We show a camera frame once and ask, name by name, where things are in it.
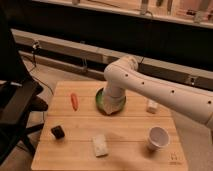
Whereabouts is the white tapered end effector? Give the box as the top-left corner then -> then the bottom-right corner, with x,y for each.
103,95 -> 124,115

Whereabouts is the black eraser block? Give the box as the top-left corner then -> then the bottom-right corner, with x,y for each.
51,125 -> 65,139

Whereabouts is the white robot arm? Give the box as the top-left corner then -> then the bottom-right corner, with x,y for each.
102,56 -> 213,130

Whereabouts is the green bowl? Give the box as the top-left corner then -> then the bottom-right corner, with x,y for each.
95,88 -> 126,115

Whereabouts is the orange carrot toy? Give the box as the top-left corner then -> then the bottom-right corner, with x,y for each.
71,93 -> 78,111

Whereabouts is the small white bottle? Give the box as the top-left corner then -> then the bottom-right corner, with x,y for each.
146,99 -> 158,114

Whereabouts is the white sponge block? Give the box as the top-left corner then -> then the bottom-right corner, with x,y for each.
92,134 -> 108,157

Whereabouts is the wooden board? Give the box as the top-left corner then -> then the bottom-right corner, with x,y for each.
31,81 -> 188,171

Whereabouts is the white paper cup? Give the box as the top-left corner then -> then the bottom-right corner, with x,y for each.
147,126 -> 170,151

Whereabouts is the black chair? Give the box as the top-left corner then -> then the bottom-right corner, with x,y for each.
0,20 -> 48,165

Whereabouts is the black cable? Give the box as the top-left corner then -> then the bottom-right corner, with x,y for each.
20,42 -> 55,96

